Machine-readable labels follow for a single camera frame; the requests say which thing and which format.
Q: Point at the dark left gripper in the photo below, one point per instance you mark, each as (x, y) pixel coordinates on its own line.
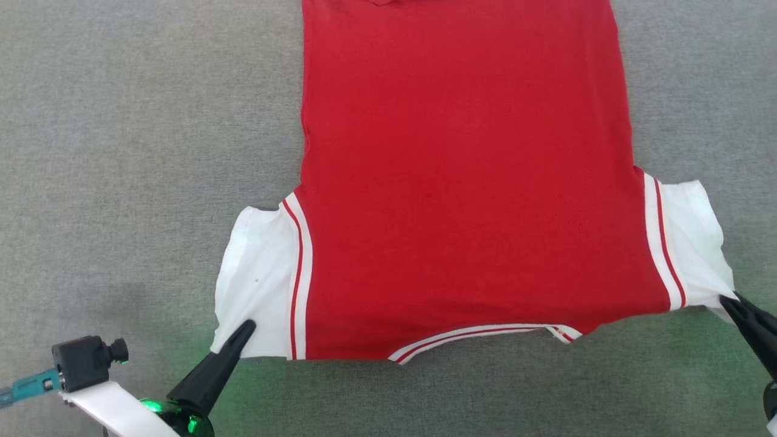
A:
(191, 425)

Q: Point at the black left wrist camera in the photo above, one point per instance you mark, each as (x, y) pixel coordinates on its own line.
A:
(82, 361)

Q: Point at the teal left camera connector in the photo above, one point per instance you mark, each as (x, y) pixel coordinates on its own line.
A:
(33, 385)

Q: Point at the red shirt with white sleeves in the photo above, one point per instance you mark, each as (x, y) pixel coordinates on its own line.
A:
(461, 182)

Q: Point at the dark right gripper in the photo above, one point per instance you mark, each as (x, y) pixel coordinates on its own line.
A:
(772, 400)

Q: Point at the white left camera bracket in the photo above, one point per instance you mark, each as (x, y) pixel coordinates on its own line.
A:
(118, 413)

